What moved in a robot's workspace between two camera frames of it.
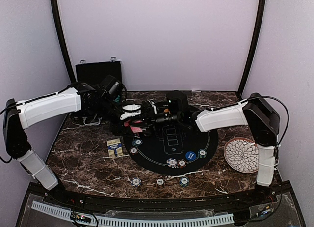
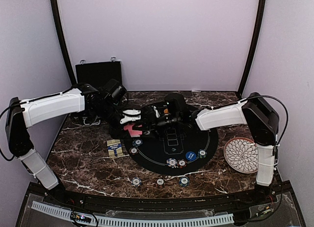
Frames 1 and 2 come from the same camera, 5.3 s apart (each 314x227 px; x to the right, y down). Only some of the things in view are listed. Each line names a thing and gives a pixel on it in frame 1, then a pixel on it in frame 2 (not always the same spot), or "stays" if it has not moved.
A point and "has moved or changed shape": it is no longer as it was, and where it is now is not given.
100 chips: x=133 y=151 stays
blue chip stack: x=136 y=182 stays
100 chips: x=181 y=163 stays
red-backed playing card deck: x=136 y=129 has moved or changed shape
